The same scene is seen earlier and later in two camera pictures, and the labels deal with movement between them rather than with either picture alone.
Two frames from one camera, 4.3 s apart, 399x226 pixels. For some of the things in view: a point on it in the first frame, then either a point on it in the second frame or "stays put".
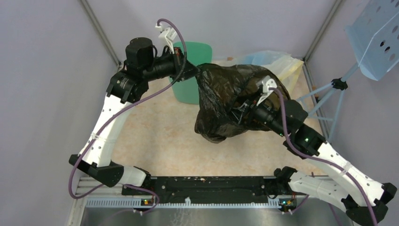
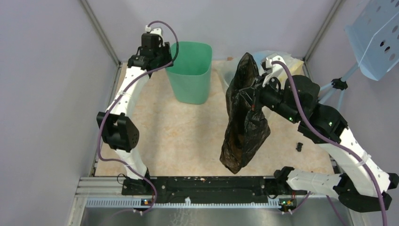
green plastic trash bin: [187, 91] stays put
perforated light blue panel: [374, 35] stays put
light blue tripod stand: [340, 84] stays put
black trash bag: [221, 87] → [244, 128]
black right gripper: [238, 112] → [259, 90]
